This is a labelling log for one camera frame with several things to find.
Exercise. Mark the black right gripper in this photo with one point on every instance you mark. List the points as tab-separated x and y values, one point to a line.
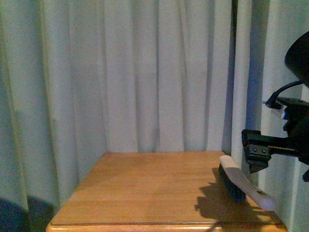
259	148

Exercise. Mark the beige hand brush black bristles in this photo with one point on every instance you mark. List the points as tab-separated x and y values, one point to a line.
239	187

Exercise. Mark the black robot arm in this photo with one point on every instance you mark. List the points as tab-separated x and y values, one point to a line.
297	61

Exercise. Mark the wooden dresser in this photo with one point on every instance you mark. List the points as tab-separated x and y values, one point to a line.
159	192

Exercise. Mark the light grey curtain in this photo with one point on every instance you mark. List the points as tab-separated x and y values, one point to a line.
79	78

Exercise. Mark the dark round object bottom left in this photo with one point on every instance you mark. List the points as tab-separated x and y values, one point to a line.
13	218

